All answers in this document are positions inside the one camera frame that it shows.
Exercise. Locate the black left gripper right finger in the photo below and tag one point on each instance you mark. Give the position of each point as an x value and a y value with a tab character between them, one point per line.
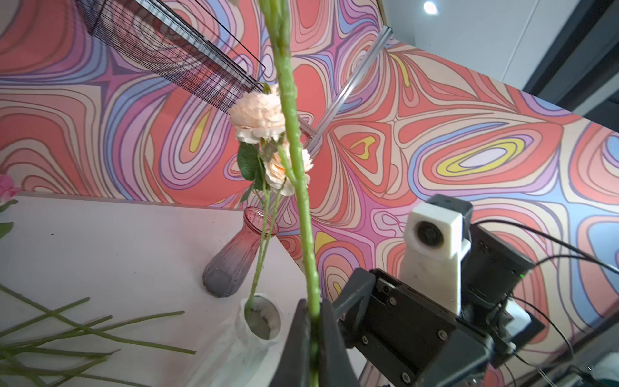
334	365

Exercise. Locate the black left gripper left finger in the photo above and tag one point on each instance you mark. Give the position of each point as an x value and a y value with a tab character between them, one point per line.
293	369

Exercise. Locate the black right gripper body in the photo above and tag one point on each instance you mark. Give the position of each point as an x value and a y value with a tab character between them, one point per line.
415	342

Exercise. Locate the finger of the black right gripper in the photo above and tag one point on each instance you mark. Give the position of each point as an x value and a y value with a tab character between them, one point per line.
356	294

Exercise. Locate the cream artificial flower stem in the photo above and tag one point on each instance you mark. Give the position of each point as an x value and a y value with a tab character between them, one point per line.
264	159

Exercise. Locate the pink peach flower stem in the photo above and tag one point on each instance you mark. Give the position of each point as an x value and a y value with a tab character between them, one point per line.
278	22

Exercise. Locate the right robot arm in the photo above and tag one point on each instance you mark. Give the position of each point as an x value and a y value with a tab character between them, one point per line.
492	270

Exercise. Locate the white ribbed vase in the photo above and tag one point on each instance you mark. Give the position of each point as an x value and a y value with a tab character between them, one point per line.
259	327

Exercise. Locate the purple glass vase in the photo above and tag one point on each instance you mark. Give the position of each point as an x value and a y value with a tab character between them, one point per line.
227	271

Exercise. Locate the pile of artificial flowers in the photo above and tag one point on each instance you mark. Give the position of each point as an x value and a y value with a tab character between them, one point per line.
10	352

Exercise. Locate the back black wire basket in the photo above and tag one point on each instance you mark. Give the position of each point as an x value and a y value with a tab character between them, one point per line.
196	57

